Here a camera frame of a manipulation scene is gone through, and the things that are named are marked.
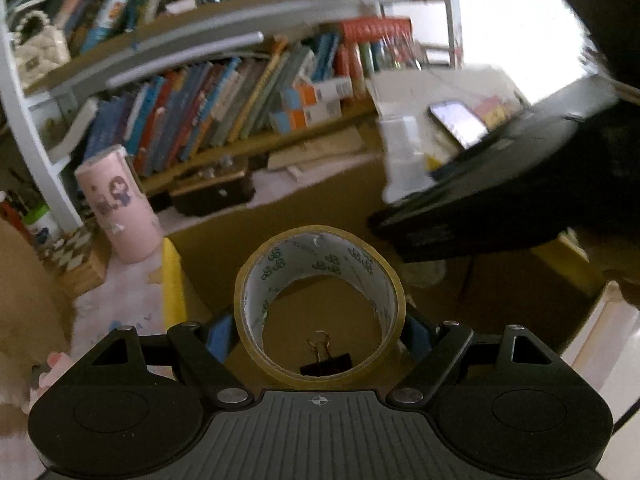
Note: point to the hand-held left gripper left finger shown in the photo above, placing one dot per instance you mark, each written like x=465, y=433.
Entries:
x=220, y=341

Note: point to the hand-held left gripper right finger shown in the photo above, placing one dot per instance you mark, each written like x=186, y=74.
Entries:
x=414, y=332

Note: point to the black binder clip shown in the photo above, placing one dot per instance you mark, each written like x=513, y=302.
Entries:
x=327, y=362

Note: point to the yellow cardboard box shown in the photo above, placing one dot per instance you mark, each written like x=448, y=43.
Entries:
x=500, y=295

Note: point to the tan tape roll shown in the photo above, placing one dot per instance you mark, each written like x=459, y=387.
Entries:
x=320, y=260

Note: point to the phone with lit screen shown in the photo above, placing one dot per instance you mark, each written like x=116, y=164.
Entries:
x=457, y=122

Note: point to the white pad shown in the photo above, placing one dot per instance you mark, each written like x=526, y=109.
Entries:
x=475, y=90

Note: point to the black case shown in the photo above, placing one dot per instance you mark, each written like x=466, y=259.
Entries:
x=215, y=195

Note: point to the wooden chess box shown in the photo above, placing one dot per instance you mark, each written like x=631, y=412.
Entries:
x=75, y=265

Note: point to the pink cartoon cylinder container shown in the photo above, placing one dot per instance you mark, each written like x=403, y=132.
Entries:
x=120, y=205

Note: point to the fluffy cream and white cat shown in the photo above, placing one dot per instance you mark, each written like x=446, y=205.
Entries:
x=25, y=310

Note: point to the red book box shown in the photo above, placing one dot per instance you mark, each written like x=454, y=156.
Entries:
x=375, y=45

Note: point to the green lid wipes jar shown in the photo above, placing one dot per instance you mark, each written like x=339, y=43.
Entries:
x=42, y=225

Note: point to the orange and white boxes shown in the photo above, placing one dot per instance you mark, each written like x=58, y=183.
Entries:
x=310, y=105

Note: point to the row of books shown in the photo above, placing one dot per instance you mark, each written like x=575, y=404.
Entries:
x=200, y=110
x=115, y=5

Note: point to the wooden bookshelf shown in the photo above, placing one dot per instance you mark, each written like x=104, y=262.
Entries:
x=200, y=35

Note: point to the white quilted bag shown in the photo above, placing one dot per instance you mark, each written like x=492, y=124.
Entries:
x=40, y=50

